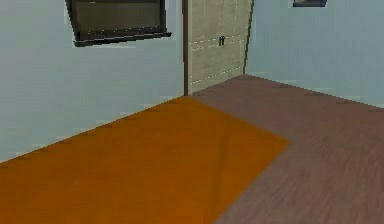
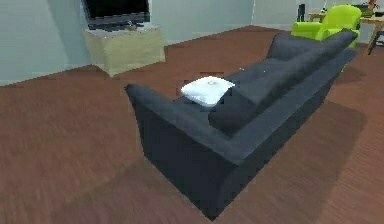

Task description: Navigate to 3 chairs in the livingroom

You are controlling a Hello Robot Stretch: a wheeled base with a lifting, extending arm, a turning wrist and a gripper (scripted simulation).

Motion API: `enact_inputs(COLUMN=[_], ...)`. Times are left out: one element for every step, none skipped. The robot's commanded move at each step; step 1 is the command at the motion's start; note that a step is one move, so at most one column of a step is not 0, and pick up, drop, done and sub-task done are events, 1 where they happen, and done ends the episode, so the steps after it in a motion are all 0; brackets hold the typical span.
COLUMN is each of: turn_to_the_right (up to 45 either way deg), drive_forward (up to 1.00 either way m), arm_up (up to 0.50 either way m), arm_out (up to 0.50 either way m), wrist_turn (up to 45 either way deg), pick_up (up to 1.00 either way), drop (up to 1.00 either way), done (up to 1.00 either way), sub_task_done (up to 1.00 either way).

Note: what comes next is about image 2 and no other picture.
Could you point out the black speaker box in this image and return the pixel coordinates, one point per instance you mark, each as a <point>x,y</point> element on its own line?
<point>301,12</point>

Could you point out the light wooden table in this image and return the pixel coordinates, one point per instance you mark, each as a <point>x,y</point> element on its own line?
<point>373,21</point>

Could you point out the potted house plant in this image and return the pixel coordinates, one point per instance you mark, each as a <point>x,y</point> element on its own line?
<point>368,8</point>

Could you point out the white pillow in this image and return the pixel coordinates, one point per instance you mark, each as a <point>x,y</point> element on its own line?
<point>206,89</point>

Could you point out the dark grey sofa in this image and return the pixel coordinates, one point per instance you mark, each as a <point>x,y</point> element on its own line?
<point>260,110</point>

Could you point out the black television set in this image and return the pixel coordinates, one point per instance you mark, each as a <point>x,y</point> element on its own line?
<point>116,11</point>

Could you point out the beige television stand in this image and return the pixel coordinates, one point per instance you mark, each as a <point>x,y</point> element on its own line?
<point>126,50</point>

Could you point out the lime green armchair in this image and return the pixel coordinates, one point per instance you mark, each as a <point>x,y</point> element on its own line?
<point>333,23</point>

